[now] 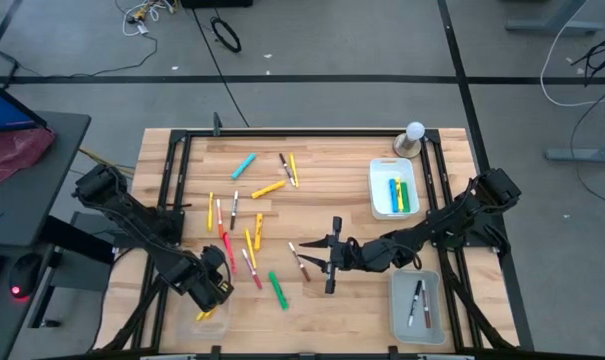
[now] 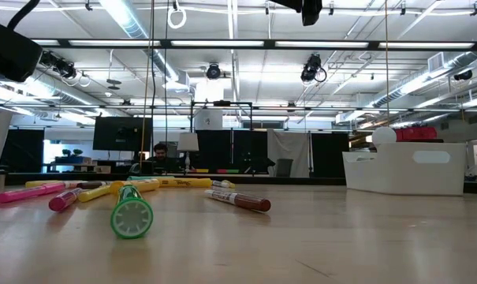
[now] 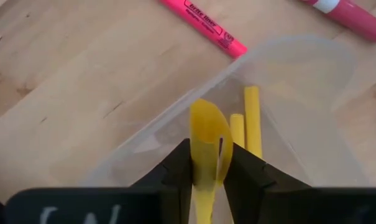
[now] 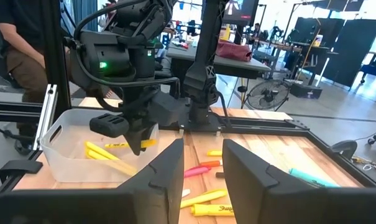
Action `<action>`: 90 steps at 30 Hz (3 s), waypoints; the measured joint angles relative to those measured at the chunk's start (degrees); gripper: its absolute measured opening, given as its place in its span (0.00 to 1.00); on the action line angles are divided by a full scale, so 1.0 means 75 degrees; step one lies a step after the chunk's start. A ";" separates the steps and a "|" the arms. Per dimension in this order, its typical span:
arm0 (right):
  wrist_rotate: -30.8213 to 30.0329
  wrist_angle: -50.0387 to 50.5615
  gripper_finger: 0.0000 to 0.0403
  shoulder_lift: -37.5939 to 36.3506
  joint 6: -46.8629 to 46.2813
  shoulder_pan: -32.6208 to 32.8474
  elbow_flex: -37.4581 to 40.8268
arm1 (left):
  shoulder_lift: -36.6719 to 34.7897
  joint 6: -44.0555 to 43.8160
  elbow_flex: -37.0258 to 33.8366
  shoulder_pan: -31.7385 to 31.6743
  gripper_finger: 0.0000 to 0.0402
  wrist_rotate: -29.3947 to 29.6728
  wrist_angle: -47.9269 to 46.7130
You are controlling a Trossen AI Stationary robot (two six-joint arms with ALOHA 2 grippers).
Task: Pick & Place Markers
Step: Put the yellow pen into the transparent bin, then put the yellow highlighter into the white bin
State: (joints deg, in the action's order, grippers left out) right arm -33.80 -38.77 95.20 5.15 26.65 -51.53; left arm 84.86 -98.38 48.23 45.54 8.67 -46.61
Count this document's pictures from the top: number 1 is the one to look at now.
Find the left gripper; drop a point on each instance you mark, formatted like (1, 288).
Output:
(209, 297)

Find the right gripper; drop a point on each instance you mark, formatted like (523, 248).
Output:
(344, 255)

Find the yellow thin marker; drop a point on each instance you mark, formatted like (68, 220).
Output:
(250, 248)
(294, 170)
(210, 211)
(200, 316)
(210, 313)

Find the red and white thin marker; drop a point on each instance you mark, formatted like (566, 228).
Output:
(251, 268)

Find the orange highlighter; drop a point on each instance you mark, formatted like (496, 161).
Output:
(258, 232)

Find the yellow highlighter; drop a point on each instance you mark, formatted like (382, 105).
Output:
(399, 195)
(268, 189)

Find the black thin marker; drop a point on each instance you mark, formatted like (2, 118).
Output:
(234, 210)
(415, 303)

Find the blue highlighter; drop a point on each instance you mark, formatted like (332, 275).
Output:
(393, 195)

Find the teal highlighter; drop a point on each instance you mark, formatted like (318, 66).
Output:
(244, 166)

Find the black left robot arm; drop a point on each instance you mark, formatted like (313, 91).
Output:
(132, 212)

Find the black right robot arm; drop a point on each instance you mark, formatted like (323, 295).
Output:
(432, 230)

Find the clear plastic bin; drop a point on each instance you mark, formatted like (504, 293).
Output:
(207, 330)

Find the white plastic bin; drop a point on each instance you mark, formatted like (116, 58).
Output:
(379, 190)

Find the grey plastic bin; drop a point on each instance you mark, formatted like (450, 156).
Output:
(399, 310)

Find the white bulb on metal stand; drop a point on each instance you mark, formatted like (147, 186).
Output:
(415, 131)

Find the black computer mouse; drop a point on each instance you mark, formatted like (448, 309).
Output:
(24, 272)

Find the black side desk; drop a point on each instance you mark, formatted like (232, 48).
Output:
(42, 200)

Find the dark red cloth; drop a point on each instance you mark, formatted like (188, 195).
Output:
(12, 152)

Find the black box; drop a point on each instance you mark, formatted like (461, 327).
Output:
(217, 3)

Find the laptop with blue screen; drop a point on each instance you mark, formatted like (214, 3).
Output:
(2, 112)

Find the grey desk foot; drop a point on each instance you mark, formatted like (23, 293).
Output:
(582, 154)
(552, 26)

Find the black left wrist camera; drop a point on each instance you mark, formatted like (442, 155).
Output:
(225, 290)

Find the black frame clamp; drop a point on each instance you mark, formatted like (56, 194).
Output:
(392, 351)
(215, 351)

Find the black desk leg frame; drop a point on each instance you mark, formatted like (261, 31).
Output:
(77, 240)

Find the black curved bracket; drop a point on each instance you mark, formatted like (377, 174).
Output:
(217, 125)

